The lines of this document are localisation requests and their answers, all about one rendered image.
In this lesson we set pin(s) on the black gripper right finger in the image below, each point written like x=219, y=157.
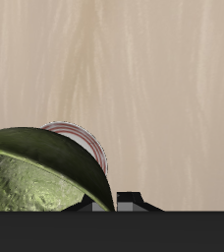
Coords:
x=130, y=201

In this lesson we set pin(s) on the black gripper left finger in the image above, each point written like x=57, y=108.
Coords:
x=88, y=204

